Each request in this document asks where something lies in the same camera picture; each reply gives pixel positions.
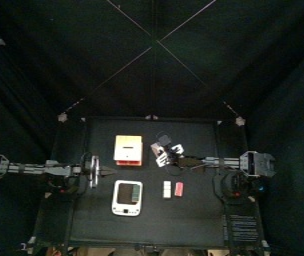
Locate white box with orange label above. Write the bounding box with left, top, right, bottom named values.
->
left=112, top=134, right=144, bottom=167

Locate red tuna nigiri toy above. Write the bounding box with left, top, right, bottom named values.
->
left=174, top=181, right=186, bottom=198

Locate toy sushi roll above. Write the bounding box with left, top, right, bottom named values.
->
left=162, top=180, right=174, bottom=200

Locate thin brace cable with turnbuckle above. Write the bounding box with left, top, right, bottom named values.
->
left=106, top=0, right=242, bottom=118
left=63, top=0, right=218, bottom=117

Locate white kitchen scale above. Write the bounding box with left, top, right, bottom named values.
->
left=111, top=179, right=146, bottom=218

